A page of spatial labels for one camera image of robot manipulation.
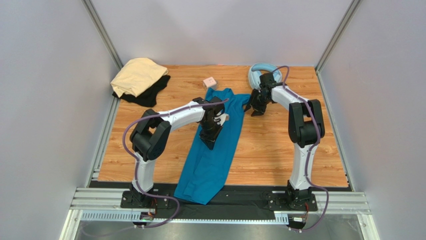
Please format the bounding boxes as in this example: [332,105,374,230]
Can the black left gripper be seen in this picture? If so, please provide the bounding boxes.
[199,119,224,150]

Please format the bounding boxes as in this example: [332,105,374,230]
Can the blue t shirt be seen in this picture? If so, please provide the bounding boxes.
[173,88,250,205]

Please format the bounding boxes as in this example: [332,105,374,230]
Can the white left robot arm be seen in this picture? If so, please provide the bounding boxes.
[120,97,229,209]

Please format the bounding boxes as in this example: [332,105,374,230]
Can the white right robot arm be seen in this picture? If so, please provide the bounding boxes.
[244,71,325,210]

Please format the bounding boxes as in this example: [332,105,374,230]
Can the light blue headphones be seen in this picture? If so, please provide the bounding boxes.
[248,62,283,90]

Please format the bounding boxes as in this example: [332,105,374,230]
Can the pink cube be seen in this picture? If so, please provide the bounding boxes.
[202,77,218,90]

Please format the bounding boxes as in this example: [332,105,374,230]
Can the black t shirt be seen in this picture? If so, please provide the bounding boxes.
[112,75,171,108]

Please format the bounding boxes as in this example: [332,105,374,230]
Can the beige t shirt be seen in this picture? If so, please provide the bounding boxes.
[110,57,169,97]

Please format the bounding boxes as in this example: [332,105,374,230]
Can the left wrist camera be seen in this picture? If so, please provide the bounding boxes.
[214,113,230,126]

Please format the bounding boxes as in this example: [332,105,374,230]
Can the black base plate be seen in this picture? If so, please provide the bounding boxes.
[89,181,318,220]

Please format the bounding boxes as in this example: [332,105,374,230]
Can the aluminium frame rail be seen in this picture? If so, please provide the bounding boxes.
[60,182,379,240]

